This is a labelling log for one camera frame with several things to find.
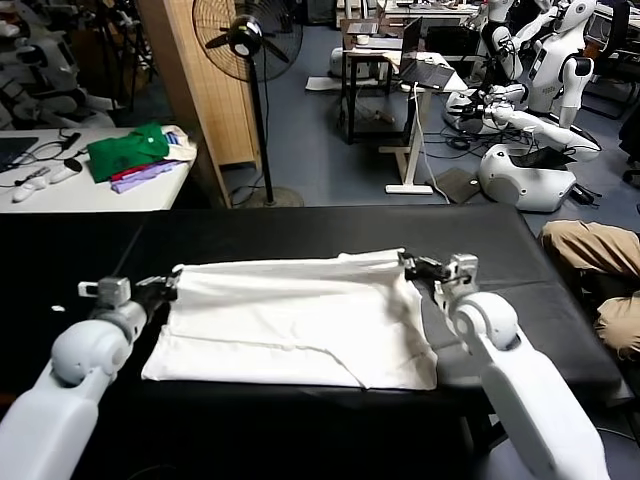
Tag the dark flat laptop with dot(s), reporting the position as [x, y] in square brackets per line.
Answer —
[14, 150]

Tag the black office chair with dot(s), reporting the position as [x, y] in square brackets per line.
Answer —
[615, 60]

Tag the red garment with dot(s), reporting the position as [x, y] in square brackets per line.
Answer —
[121, 176]

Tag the white rounded pod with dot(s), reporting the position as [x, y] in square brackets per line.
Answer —
[337, 61]

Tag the white robot base shell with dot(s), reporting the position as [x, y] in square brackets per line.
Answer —
[520, 184]

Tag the open grey laptop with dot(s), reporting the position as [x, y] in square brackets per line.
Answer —
[425, 67]

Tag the closed silver laptop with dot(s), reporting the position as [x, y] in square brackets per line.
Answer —
[362, 27]

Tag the purple shirt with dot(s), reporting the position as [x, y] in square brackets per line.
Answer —
[137, 184]

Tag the black pedestal fan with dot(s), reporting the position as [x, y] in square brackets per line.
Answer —
[245, 35]

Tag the black metal desk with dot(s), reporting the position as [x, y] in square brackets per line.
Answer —
[372, 54]

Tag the white floor paper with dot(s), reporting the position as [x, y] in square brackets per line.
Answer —
[322, 84]

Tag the khaki trousers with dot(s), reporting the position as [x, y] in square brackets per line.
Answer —
[590, 245]

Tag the lying white robot arm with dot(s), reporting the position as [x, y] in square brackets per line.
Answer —
[530, 124]

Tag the grey floor pad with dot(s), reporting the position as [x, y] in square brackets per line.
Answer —
[457, 185]

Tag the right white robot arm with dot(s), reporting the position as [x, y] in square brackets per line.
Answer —
[525, 400]

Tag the slim white humanoid robot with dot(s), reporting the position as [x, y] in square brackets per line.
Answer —
[502, 45]

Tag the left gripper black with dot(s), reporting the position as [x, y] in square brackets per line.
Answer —
[152, 299]

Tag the white t-shirt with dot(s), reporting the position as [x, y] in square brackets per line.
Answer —
[280, 320]

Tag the beige power strip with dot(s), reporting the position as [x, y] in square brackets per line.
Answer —
[385, 116]

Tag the white grey robot torso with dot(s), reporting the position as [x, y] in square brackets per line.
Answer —
[45, 65]

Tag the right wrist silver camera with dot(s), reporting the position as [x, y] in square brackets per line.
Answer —
[460, 272]

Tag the white handheld controller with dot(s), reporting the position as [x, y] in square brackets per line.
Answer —
[59, 175]
[26, 192]

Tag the wooden partition panel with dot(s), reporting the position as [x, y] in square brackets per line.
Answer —
[215, 115]

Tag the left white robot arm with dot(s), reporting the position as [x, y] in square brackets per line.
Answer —
[50, 425]

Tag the black power adapter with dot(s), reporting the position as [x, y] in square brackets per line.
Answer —
[585, 194]

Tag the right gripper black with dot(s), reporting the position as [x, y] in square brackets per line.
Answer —
[430, 271]

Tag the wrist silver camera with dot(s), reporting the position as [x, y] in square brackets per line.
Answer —
[107, 290]
[460, 272]

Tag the white side table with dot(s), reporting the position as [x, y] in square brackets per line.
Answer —
[75, 197]

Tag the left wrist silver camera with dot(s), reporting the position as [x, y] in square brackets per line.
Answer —
[107, 290]

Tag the black tablecloth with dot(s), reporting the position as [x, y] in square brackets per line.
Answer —
[300, 230]

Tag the black camera tripod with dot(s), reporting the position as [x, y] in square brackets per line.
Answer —
[125, 45]

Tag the white humanoid robot black shoulders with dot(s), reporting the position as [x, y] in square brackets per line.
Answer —
[555, 60]

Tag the green polo shirt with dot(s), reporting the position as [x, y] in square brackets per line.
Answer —
[117, 152]

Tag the white standing desk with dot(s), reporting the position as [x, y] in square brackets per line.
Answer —
[411, 150]

